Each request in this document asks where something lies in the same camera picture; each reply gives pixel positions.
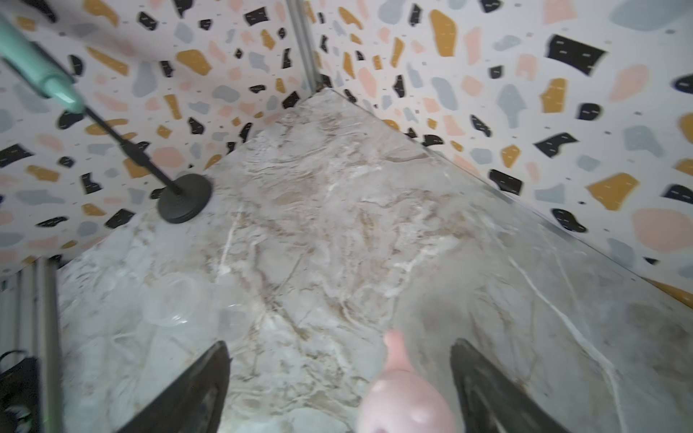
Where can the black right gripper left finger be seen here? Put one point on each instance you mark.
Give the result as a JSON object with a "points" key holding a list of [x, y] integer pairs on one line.
{"points": [[194, 402]]}

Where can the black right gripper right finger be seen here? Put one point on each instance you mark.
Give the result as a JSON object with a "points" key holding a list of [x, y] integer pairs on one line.
{"points": [[489, 401]]}

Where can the black microphone stand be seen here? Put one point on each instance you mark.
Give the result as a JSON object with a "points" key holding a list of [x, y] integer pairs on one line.
{"points": [[182, 199]]}

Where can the mint green microphone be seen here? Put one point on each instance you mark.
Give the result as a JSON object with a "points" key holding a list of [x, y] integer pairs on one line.
{"points": [[38, 70]]}

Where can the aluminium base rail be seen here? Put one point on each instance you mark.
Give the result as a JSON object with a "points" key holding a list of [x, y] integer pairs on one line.
{"points": [[31, 370]]}

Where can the left corner aluminium post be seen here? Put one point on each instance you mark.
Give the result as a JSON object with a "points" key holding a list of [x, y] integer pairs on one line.
{"points": [[301, 27]]}

